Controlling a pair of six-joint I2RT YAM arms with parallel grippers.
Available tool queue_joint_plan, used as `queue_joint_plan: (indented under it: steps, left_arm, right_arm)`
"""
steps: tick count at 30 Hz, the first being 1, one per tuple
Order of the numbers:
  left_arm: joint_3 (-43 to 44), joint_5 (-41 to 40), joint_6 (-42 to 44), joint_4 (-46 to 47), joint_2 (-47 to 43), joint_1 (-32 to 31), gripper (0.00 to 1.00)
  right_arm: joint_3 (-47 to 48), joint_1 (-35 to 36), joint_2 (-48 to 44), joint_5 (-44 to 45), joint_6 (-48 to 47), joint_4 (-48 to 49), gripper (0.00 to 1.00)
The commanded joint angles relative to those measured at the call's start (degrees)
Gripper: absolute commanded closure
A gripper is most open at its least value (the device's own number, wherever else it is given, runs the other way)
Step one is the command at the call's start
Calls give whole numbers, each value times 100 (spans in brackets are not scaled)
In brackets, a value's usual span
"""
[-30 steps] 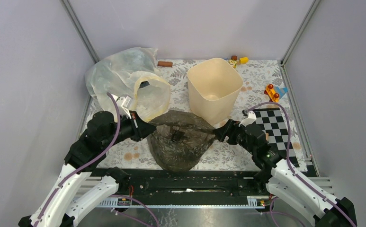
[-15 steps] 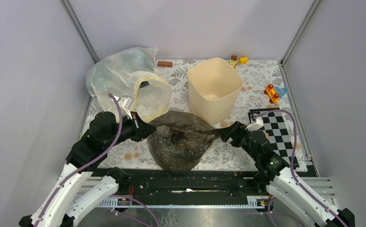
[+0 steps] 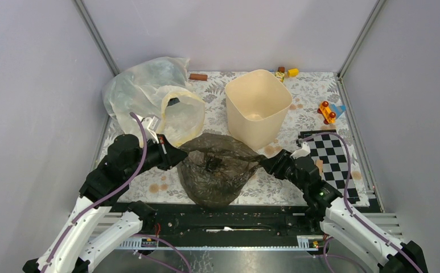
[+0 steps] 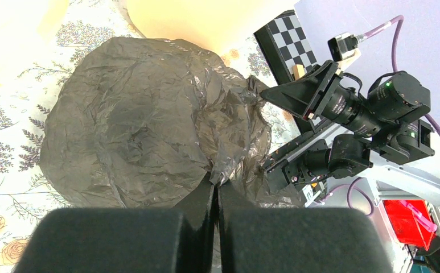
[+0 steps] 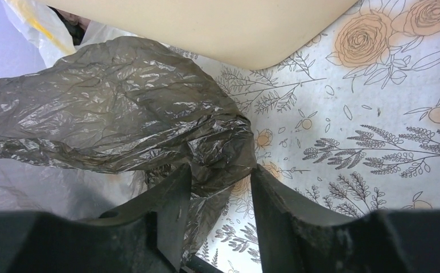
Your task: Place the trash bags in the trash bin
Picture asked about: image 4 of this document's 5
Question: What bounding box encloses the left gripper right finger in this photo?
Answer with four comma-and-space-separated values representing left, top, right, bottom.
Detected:
217, 183, 392, 272

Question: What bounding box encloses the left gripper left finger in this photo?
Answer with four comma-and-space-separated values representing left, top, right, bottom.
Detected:
15, 175, 217, 272

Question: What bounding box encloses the black white checkerboard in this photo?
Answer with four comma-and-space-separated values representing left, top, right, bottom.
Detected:
253, 10, 334, 134

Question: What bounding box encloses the red plastic box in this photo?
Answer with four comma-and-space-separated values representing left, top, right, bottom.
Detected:
383, 200, 438, 250

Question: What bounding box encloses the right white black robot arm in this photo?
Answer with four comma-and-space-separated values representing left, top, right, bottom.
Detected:
260, 60, 435, 184

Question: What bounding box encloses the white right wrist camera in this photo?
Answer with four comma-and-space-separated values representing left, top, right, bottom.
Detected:
327, 32, 362, 74

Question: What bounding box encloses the dark trash bag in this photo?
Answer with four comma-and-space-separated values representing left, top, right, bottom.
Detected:
39, 37, 301, 208

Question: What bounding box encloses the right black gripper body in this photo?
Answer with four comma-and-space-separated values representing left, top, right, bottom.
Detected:
308, 60, 385, 138

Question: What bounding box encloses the tan wooden block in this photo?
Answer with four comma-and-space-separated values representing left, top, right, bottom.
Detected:
292, 64, 306, 80

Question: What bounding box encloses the floral patterned table mat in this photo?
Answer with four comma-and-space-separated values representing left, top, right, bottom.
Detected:
0, 1, 316, 272

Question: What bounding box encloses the translucent white plastic bag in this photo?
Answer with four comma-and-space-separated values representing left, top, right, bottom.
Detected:
0, 0, 69, 88

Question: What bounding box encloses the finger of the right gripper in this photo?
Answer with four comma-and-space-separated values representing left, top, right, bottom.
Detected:
260, 65, 327, 117

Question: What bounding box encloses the beige plastic trash bin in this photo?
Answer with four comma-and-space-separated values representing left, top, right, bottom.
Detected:
126, 0, 295, 55

